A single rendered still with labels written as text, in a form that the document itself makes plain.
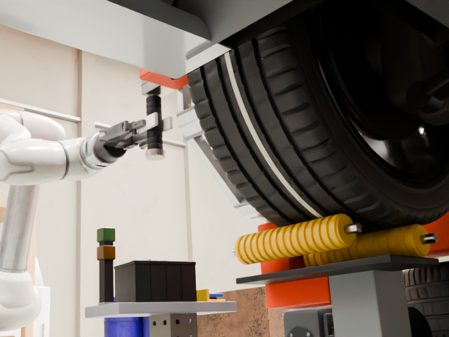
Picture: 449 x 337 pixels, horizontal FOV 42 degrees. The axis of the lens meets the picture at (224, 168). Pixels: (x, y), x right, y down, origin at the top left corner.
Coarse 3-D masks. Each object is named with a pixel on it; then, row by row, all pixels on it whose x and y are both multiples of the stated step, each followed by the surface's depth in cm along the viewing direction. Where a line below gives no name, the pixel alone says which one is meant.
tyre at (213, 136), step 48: (240, 48) 94; (288, 48) 89; (192, 96) 103; (288, 96) 90; (240, 144) 99; (288, 144) 94; (336, 144) 91; (240, 192) 106; (288, 192) 100; (336, 192) 96; (384, 192) 98; (432, 192) 110
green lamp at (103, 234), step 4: (100, 228) 164; (104, 228) 162; (108, 228) 163; (112, 228) 164; (100, 232) 163; (104, 232) 162; (108, 232) 163; (112, 232) 164; (100, 236) 163; (104, 236) 162; (108, 236) 163; (112, 236) 164; (100, 240) 163; (104, 240) 162; (108, 240) 162; (112, 240) 163
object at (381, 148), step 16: (320, 64) 94; (336, 96) 95; (352, 128) 96; (432, 128) 127; (448, 128) 123; (368, 144) 99; (384, 144) 135; (400, 144) 131; (416, 144) 127; (432, 144) 124; (448, 144) 120; (384, 160) 101; (400, 160) 127; (416, 160) 122; (432, 160) 118; (400, 176) 103; (416, 176) 107; (432, 176) 112
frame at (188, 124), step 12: (180, 96) 113; (180, 108) 113; (192, 108) 110; (180, 120) 112; (192, 120) 110; (192, 132) 111; (192, 144) 113; (204, 144) 114; (204, 156) 114; (216, 168) 115; (216, 180) 116; (228, 180) 116; (228, 192) 116; (240, 204) 117; (252, 216) 119
